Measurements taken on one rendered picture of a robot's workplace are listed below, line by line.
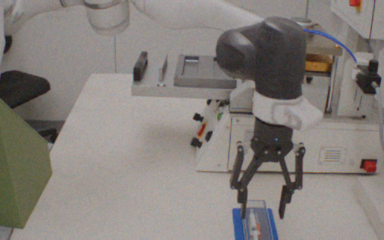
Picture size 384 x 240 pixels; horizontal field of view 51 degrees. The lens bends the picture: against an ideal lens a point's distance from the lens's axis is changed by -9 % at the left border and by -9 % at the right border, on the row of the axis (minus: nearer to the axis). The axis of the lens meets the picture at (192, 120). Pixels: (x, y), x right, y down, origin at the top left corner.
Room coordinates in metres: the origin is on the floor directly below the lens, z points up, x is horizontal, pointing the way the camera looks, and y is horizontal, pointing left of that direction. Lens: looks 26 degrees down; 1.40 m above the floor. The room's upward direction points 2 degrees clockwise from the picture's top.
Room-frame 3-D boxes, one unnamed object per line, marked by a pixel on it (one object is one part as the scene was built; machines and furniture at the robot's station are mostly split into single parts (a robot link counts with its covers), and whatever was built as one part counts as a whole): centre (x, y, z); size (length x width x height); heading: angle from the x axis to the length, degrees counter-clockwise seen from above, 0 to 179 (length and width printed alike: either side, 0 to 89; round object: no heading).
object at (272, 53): (0.76, -0.12, 1.17); 0.18 x 0.10 x 0.13; 42
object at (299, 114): (0.71, -0.17, 1.08); 0.13 x 0.12 x 0.05; 0
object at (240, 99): (1.02, -0.21, 0.96); 0.26 x 0.05 x 0.07; 88
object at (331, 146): (1.14, -0.29, 0.84); 0.53 x 0.37 x 0.17; 88
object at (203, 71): (1.17, -0.03, 0.98); 0.20 x 0.17 x 0.03; 178
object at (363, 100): (0.93, -0.42, 1.05); 0.15 x 0.05 x 0.15; 178
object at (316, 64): (1.15, -0.29, 1.07); 0.22 x 0.17 x 0.10; 178
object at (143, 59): (1.17, 0.15, 0.99); 0.15 x 0.02 x 0.04; 178
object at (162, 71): (1.17, 0.01, 0.97); 0.30 x 0.22 x 0.08; 88
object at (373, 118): (1.16, -0.33, 0.93); 0.46 x 0.35 x 0.01; 88
